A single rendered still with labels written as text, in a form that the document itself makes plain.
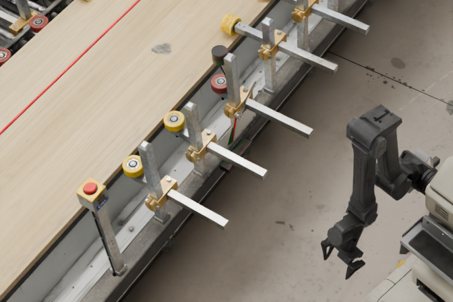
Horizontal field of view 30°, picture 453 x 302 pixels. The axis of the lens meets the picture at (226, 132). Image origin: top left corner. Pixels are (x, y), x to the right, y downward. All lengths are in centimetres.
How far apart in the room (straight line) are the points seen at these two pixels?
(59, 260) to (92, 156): 40
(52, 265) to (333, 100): 190
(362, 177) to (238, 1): 145
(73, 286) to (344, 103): 186
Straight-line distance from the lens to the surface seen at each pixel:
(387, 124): 228
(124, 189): 330
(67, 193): 311
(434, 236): 277
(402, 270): 357
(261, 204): 405
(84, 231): 322
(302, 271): 386
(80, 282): 324
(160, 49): 348
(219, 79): 334
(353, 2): 392
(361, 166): 236
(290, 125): 323
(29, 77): 352
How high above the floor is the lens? 339
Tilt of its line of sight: 52 degrees down
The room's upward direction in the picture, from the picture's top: 7 degrees counter-clockwise
